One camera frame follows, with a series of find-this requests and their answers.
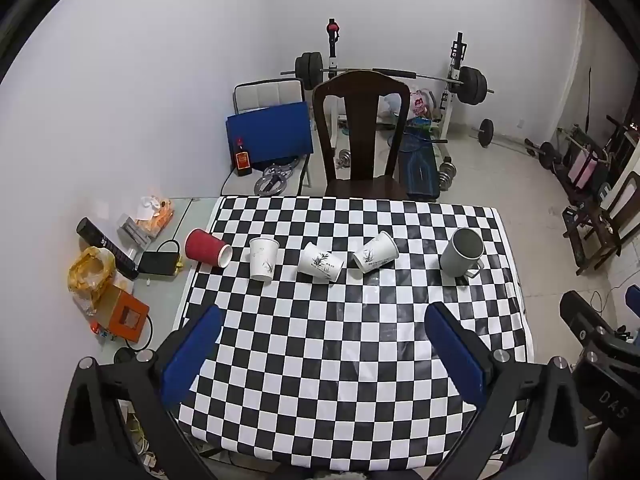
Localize red paper cup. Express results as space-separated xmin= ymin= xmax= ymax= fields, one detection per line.
xmin=184 ymin=228 xmax=233 ymax=268

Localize orange snack packet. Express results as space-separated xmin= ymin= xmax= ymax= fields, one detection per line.
xmin=132 ymin=196 xmax=175 ymax=238

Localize pink plastic bag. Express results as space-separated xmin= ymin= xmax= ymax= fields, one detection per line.
xmin=409 ymin=89 xmax=436 ymax=121

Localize blue board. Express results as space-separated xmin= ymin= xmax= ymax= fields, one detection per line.
xmin=226 ymin=101 xmax=315 ymax=171

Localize white weight bench rack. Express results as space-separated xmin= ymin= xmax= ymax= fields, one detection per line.
xmin=322 ymin=19 xmax=471 ymax=148

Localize barbell with small plates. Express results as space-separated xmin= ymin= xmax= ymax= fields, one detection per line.
xmin=472 ymin=119 xmax=557 ymax=171

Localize barbell with black plates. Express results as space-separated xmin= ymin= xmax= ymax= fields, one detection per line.
xmin=280 ymin=51 xmax=496 ymax=107

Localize dark bottle red cap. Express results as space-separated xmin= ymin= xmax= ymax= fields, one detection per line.
xmin=234 ymin=136 xmax=253 ymax=177

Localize black cable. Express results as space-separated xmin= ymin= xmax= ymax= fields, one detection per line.
xmin=114 ymin=310 xmax=156 ymax=363

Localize orange box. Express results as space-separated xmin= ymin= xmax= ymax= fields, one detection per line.
xmin=97 ymin=287 xmax=151 ymax=346

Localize silver weight plates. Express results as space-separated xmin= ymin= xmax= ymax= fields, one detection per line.
xmin=254 ymin=161 xmax=294 ymax=196

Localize grey mug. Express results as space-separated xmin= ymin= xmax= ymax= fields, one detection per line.
xmin=439 ymin=227 xmax=486 ymax=279

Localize white padded chair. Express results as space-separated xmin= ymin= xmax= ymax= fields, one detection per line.
xmin=220 ymin=79 xmax=313 ymax=196

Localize black remote control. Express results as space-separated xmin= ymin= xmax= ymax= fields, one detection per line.
xmin=76 ymin=217 xmax=141 ymax=281

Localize dark wooden chair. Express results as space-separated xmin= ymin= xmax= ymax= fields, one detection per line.
xmin=312 ymin=70 xmax=412 ymax=201

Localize black blue bench pad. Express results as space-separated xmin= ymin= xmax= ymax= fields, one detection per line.
xmin=398 ymin=130 xmax=442 ymax=201

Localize black white checkered tablecloth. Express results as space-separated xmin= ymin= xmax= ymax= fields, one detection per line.
xmin=170 ymin=195 xmax=533 ymax=476

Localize stacked dark wooden furniture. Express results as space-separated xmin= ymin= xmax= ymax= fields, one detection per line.
xmin=557 ymin=110 xmax=640 ymax=276

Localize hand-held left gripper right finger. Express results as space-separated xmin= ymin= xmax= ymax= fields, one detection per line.
xmin=424 ymin=301 xmax=591 ymax=480

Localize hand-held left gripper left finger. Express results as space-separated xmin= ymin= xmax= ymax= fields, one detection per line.
xmin=57 ymin=304 xmax=223 ymax=480

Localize pink cloth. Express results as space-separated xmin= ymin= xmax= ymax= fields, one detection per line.
xmin=567 ymin=147 xmax=601 ymax=187

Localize yellow plastic bag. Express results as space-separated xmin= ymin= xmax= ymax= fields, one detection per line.
xmin=68 ymin=246 xmax=116 ymax=313

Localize white paper cup bamboo print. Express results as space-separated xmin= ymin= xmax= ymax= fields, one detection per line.
xmin=249 ymin=236 xmax=281 ymax=282
xmin=352 ymin=230 xmax=399 ymax=274
xmin=297 ymin=242 xmax=346 ymax=283

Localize silver box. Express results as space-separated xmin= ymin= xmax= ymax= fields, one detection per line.
xmin=118 ymin=214 xmax=153 ymax=250

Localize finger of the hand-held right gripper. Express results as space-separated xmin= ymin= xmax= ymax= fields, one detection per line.
xmin=559 ymin=290 xmax=618 ymax=348

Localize black pouch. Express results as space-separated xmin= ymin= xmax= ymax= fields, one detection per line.
xmin=137 ymin=240 xmax=182 ymax=275

